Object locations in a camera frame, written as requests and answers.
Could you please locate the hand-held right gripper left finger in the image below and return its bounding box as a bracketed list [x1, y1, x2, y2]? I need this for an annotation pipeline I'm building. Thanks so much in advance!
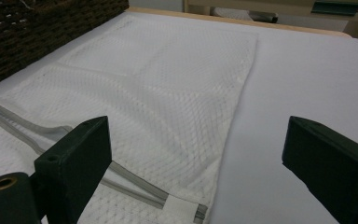
[34, 115, 113, 224]

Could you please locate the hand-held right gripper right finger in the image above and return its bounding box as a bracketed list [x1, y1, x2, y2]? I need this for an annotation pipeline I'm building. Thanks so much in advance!
[282, 115, 358, 224]

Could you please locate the white mesh laundry bag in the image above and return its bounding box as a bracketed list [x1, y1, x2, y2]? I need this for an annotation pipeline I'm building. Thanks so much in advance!
[0, 13, 259, 224]

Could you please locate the dark brown wicker basket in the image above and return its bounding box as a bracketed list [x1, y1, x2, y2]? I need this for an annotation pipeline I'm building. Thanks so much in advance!
[0, 0, 131, 93]

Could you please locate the green flat tray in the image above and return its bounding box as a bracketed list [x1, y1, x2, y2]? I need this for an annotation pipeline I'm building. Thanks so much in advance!
[310, 0, 358, 17]

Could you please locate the grey rolled cloth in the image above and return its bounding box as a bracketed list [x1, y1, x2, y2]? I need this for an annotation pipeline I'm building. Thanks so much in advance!
[212, 7, 280, 24]

